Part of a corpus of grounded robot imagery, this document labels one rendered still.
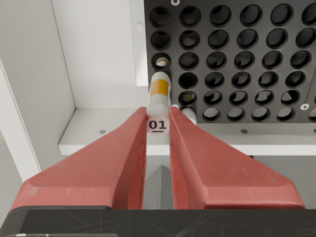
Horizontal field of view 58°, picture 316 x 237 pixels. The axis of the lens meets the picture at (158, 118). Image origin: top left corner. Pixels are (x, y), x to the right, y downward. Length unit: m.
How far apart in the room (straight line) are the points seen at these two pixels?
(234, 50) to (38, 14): 0.14
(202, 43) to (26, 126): 0.13
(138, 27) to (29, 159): 0.13
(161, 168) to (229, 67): 1.24
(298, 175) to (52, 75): 0.45
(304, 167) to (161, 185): 0.89
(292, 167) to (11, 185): 1.54
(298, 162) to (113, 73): 0.39
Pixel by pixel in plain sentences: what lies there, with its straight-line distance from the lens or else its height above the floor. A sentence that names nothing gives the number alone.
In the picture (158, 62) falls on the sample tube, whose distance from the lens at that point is 0.21.
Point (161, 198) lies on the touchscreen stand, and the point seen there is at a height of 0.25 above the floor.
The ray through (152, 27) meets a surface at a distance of 0.18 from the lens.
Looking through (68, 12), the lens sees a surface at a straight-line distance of 0.26.
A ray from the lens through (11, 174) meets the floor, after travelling 1.77.
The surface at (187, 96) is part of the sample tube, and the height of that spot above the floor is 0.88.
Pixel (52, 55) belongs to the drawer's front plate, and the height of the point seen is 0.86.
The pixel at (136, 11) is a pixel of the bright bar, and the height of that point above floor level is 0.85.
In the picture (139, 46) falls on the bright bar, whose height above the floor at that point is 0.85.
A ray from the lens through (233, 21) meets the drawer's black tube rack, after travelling 0.19.
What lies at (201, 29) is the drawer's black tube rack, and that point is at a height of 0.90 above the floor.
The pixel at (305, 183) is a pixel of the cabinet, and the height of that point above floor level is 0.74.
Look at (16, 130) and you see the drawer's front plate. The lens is 0.21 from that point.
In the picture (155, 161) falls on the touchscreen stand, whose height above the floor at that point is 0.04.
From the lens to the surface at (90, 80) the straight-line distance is 0.28.
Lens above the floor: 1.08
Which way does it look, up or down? 55 degrees down
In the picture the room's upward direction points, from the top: 176 degrees counter-clockwise
